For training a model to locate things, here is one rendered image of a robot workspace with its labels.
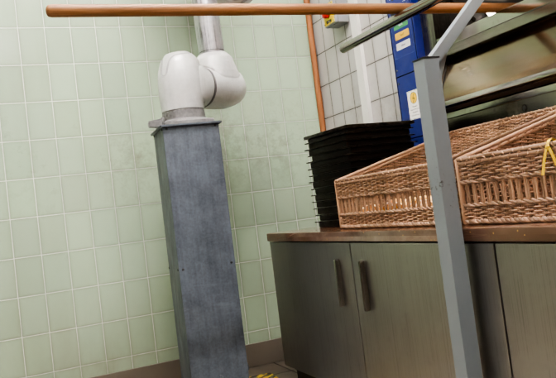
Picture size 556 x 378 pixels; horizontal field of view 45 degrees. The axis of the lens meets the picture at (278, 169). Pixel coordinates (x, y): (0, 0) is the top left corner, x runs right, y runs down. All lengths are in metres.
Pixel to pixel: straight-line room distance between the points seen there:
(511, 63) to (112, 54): 1.60
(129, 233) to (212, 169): 0.61
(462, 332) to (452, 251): 0.17
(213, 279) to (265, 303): 0.68
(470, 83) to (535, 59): 0.29
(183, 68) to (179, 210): 0.50
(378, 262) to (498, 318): 0.45
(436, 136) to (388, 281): 0.49
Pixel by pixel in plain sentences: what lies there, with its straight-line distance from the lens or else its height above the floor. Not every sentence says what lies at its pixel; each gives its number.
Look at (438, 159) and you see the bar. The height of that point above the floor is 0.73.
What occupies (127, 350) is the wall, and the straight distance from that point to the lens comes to 2.87.
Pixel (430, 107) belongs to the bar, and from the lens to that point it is 1.47.
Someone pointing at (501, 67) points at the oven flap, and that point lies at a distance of 2.20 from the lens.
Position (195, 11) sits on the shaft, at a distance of 1.74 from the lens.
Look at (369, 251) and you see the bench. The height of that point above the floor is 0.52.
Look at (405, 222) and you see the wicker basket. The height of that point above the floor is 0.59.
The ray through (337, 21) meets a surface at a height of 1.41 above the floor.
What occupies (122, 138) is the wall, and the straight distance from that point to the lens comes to 2.86.
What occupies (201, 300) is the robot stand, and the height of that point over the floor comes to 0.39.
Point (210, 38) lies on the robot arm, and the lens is 2.64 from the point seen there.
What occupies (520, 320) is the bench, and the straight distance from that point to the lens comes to 1.43.
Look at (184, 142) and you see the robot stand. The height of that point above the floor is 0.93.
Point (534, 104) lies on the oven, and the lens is 2.10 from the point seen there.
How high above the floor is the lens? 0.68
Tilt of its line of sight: 3 degrees up
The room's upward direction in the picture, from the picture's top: 7 degrees counter-clockwise
